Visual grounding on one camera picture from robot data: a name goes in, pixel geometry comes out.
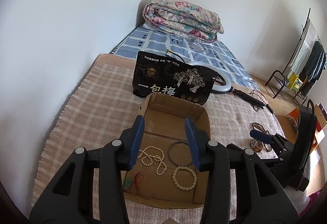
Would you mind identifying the white ring light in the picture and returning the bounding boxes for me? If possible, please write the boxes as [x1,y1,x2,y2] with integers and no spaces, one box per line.
[187,61,232,93]

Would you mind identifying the black bangle ring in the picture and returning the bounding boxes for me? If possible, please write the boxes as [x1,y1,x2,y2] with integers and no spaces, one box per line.
[168,141,195,167]

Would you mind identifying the folded floral quilt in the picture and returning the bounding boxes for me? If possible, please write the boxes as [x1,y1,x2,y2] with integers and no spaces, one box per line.
[142,0,224,42]

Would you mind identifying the dark hanging clothes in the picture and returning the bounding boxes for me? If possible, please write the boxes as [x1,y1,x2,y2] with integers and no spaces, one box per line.
[299,40,326,97]

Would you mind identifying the blue checked bed sheet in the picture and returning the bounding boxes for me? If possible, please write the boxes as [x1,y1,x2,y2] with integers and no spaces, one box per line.
[110,24,259,90]

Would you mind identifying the black clothes rack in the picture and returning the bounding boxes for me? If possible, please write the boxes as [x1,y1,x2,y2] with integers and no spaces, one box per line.
[264,11,318,105]

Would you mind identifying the open cardboard box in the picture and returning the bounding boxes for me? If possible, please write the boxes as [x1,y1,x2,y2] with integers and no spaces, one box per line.
[124,93,210,209]

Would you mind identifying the black printed snack bag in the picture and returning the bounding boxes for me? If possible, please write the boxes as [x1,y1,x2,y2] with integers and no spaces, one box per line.
[132,51,218,105]

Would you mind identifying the black cable with switch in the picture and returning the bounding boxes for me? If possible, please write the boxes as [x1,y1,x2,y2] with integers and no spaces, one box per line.
[245,80,277,116]

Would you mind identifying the brown wooden bead necklace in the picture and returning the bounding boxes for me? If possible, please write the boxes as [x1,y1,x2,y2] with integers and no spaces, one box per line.
[251,122,272,152]

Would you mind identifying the red tan book box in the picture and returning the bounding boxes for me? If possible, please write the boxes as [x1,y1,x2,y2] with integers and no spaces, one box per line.
[315,103,327,131]

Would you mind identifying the striped hanging towel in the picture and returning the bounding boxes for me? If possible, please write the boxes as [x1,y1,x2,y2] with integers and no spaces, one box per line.
[289,19,318,75]

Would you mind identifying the white pearl necklace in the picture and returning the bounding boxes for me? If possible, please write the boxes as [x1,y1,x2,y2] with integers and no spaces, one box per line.
[137,146,168,177]

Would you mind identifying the red cord jade pendant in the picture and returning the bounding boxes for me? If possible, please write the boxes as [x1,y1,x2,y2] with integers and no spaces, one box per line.
[122,171,148,200]

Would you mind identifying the black folded tripod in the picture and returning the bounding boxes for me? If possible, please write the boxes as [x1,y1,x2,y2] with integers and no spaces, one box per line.
[231,88,265,111]

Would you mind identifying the cream bead bracelet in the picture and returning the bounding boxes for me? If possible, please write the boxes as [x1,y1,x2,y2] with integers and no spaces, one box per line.
[172,165,198,191]

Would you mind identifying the yellow green box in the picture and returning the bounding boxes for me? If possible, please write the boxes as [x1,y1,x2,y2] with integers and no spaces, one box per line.
[287,72,303,93]

